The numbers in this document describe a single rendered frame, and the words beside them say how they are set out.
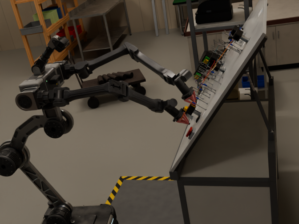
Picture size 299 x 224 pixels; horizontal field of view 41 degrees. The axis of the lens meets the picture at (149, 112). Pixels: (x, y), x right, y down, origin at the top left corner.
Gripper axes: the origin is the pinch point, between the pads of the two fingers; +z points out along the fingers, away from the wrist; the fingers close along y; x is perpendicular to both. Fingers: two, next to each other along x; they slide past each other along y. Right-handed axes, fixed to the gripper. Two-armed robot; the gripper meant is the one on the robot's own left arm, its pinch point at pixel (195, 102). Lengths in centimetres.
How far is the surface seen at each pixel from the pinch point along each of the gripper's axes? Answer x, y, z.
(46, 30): 351, 426, -134
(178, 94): 147, 285, 71
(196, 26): 0, 96, -26
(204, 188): 16, -33, 41
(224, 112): 13, 62, 41
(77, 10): 328, 528, -133
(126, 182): 147, 68, 59
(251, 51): -56, -28, -18
